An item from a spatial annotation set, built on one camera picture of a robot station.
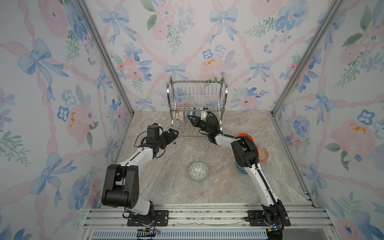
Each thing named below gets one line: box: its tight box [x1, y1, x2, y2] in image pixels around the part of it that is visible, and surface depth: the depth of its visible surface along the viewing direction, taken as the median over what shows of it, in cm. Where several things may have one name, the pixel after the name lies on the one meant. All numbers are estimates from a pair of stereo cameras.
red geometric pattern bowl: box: [256, 145, 270, 163], surface depth 96 cm
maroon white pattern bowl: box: [178, 111, 184, 121], surface depth 103 cm
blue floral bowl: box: [186, 111, 196, 116], surface depth 103 cm
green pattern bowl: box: [188, 161, 209, 182], surface depth 90 cm
